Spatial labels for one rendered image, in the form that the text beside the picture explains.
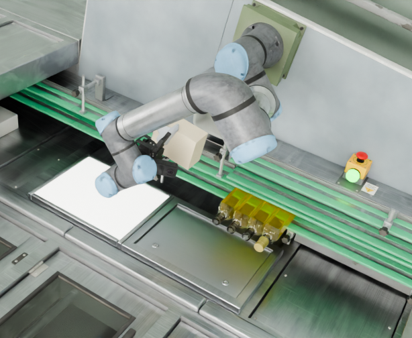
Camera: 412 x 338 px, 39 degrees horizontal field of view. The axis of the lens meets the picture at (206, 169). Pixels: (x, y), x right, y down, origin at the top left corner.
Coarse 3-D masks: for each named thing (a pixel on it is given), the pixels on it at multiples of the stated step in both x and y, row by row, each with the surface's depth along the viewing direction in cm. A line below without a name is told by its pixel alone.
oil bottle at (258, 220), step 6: (264, 204) 203; (270, 204) 203; (258, 210) 200; (264, 210) 200; (270, 210) 201; (252, 216) 197; (258, 216) 197; (264, 216) 198; (270, 216) 199; (252, 222) 195; (258, 222) 195; (264, 222) 196; (246, 228) 197; (258, 228) 194; (258, 234) 196
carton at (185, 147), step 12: (180, 120) 193; (156, 132) 193; (180, 132) 188; (192, 132) 190; (204, 132) 192; (168, 144) 193; (180, 144) 190; (192, 144) 188; (204, 144) 195; (168, 156) 195; (180, 156) 193; (192, 156) 190
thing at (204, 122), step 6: (198, 114) 219; (204, 114) 223; (198, 120) 221; (204, 120) 223; (210, 120) 224; (198, 126) 220; (204, 126) 221; (210, 126) 221; (210, 132) 218; (216, 132) 218
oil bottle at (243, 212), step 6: (252, 198) 205; (258, 198) 206; (246, 204) 202; (252, 204) 202; (258, 204) 203; (240, 210) 199; (246, 210) 199; (252, 210) 200; (234, 216) 197; (240, 216) 197; (246, 216) 197; (240, 222) 197; (246, 222) 197; (240, 228) 199
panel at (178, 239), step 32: (96, 160) 236; (32, 192) 214; (160, 224) 210; (192, 224) 213; (224, 224) 214; (160, 256) 197; (192, 256) 199; (224, 256) 201; (256, 256) 203; (192, 288) 190; (224, 288) 189; (256, 288) 192
